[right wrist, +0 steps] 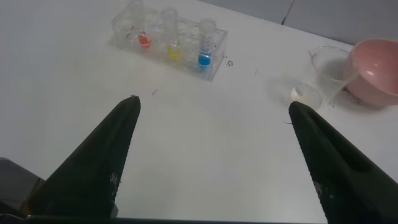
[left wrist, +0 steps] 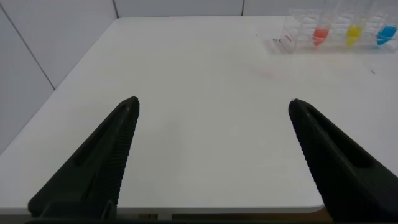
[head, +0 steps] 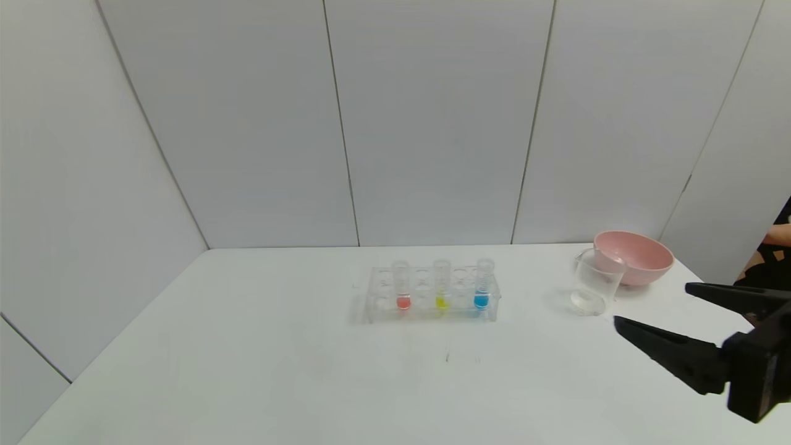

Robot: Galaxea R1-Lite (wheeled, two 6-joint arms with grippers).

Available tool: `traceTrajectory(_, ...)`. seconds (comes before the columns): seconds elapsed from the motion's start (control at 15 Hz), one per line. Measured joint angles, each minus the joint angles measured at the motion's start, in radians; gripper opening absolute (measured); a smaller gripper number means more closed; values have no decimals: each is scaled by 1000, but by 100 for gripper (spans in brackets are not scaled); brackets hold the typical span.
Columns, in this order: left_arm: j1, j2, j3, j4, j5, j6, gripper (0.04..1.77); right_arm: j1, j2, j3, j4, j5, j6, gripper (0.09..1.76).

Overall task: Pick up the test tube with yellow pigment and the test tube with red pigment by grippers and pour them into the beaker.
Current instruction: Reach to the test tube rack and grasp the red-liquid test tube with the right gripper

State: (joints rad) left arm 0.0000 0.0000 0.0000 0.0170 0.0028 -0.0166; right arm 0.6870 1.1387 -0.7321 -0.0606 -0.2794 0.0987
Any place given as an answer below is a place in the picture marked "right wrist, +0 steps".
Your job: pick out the clear acrylic test tube rack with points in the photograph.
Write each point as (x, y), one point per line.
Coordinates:
(189, 40)

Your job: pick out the test tube with yellow pigment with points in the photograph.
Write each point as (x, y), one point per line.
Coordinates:
(173, 51)

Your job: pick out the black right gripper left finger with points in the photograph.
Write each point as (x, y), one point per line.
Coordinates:
(93, 168)

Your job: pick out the clear glass beaker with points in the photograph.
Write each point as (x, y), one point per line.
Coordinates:
(326, 77)

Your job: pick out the test tube with blue pigment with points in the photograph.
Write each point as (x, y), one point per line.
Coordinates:
(204, 59)

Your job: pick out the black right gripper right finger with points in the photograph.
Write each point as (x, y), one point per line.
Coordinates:
(348, 180)

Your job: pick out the pink bowl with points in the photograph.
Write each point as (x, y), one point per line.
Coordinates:
(376, 71)

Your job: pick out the test tube with red pigment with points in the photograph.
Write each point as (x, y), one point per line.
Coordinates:
(144, 40)

